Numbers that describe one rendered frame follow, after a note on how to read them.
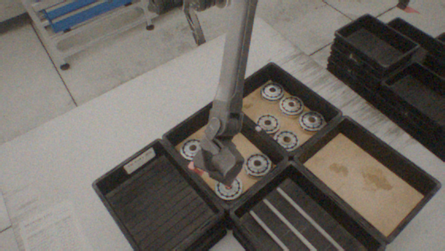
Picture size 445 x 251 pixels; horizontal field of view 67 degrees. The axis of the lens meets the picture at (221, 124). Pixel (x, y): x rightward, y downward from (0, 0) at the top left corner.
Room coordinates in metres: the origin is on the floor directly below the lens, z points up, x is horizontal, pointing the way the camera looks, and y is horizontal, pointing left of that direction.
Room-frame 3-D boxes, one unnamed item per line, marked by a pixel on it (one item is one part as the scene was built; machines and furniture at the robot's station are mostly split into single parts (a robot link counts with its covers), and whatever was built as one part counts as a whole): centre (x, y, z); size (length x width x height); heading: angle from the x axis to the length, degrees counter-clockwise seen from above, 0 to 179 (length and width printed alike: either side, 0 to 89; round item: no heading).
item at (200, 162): (0.47, 0.03, 1.18); 0.10 x 0.07 x 0.07; 55
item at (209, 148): (0.47, 0.03, 1.24); 0.07 x 0.06 x 0.07; 31
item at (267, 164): (0.61, -0.12, 0.86); 0.10 x 0.10 x 0.01
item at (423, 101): (1.17, -1.17, 0.31); 0.40 x 0.30 x 0.34; 29
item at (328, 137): (0.51, -0.47, 0.87); 0.40 x 0.30 x 0.11; 35
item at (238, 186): (0.53, 0.00, 0.86); 0.10 x 0.10 x 0.01
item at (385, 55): (1.51, -0.97, 0.37); 0.40 x 0.30 x 0.45; 29
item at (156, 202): (0.49, 0.25, 0.87); 0.40 x 0.30 x 0.11; 35
